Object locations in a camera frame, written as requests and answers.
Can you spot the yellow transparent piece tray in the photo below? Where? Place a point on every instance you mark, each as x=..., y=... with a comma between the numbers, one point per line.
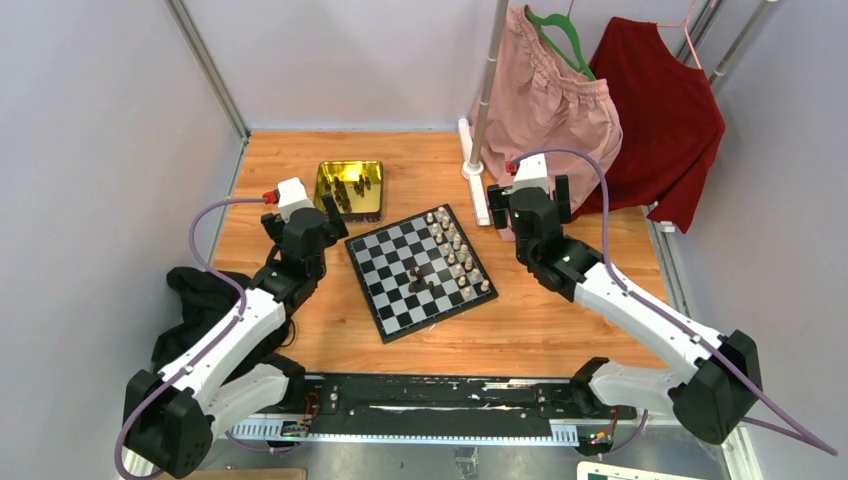
x=374, y=199

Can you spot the white clothes rack stand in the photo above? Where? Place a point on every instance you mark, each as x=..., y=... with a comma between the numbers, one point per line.
x=472, y=133

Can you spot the dark red hanging shirt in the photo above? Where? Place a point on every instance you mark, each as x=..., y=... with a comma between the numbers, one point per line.
x=672, y=126

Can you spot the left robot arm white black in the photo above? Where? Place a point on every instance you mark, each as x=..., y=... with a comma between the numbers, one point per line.
x=173, y=416

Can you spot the black white chess board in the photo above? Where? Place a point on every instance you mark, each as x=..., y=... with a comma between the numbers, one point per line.
x=381, y=260

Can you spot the dark chess pieces in tray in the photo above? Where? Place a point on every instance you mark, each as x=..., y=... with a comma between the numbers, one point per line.
x=349, y=194

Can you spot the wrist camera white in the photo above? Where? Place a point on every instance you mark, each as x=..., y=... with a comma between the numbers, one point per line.
x=530, y=172
x=289, y=196

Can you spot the pink hanging shorts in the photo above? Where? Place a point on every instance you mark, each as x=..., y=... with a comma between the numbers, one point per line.
x=538, y=102

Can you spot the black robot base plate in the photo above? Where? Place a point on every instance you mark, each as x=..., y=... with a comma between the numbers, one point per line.
x=449, y=410

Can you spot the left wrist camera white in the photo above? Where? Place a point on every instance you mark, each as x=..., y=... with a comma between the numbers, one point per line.
x=289, y=196

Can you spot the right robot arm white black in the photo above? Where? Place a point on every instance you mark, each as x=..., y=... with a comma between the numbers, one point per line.
x=708, y=376

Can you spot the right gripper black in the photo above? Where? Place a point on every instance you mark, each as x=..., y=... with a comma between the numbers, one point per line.
x=500, y=205

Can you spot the pink clothes hanger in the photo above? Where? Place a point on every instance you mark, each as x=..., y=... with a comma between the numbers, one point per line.
x=688, y=52

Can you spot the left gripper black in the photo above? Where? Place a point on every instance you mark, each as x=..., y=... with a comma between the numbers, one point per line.
x=334, y=227

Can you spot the dark chess piece cluster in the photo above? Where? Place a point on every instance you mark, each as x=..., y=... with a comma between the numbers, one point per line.
x=421, y=280

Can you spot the row of light chess pieces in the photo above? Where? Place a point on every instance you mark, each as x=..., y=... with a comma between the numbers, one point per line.
x=450, y=269

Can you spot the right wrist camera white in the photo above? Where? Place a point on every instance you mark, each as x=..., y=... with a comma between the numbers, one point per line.
x=530, y=172

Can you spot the black cloth heap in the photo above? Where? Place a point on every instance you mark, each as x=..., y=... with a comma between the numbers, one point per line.
x=205, y=299

